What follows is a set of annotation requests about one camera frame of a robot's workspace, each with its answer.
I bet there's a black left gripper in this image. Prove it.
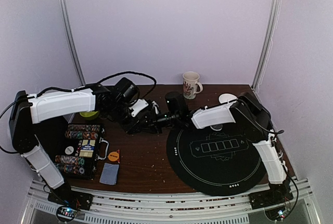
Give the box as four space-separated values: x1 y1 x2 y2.
105 101 143 135

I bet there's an orange big blind button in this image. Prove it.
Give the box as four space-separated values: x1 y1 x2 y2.
108 151 120 163

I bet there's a clear dealer button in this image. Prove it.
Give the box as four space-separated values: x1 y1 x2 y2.
210 124 223 131

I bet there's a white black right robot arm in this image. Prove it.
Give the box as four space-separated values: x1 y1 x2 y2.
154 92 294 208

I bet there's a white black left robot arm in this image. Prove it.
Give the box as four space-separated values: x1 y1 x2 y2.
1 71 161 207

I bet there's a floral ceramic mug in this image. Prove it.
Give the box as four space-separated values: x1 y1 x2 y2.
183 71 203 99

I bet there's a green bowl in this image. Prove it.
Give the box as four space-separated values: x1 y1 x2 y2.
79 111 99 120

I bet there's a white orange bowl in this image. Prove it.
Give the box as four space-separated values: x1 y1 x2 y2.
219 93 237 104

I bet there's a round black poker mat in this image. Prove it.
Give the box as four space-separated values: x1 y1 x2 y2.
166 123 266 196

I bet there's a blue playing card deck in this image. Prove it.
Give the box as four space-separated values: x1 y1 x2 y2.
99 163 119 185

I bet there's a black poker chip case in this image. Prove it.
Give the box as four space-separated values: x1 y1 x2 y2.
54 123 109 180

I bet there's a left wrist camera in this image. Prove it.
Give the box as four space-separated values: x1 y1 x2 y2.
129 99 160 117

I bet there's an aluminium front rail base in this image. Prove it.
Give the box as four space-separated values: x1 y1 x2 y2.
22 178 322 224

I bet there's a left aluminium frame post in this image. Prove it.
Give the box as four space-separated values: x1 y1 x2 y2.
59 0 86 85

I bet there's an aluminium frame post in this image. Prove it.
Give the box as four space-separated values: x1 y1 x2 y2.
252 0 281 92
59 0 86 85

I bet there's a right aluminium frame post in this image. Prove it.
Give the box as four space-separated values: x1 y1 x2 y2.
252 0 281 92

